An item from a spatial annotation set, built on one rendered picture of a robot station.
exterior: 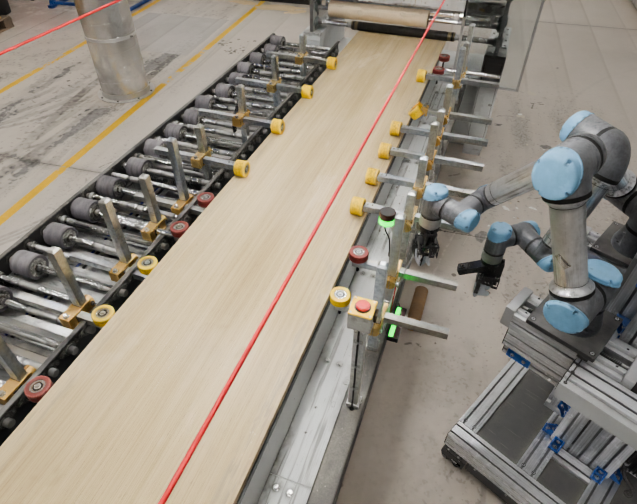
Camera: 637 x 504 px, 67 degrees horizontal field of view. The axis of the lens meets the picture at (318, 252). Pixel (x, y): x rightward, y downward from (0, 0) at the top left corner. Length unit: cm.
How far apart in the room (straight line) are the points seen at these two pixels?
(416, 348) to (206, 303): 140
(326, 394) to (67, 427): 87
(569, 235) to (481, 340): 165
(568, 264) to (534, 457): 116
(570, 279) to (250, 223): 130
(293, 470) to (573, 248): 112
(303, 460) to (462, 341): 144
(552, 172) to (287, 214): 123
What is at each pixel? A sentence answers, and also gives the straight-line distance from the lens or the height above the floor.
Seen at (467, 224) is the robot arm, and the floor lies 130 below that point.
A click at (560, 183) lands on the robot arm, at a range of 132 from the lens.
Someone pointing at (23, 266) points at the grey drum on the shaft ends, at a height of 84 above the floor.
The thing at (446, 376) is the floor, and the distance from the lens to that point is 278.
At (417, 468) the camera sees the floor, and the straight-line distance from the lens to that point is 250.
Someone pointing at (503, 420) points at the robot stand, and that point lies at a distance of 247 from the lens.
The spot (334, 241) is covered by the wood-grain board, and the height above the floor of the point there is 90.
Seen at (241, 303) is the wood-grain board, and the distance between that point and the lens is 183.
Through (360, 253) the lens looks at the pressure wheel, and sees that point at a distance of 200.
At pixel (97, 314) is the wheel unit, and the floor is 91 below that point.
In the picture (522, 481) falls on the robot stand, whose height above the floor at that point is 23.
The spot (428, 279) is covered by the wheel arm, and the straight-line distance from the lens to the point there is 200.
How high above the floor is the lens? 226
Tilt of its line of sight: 43 degrees down
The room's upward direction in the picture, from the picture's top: straight up
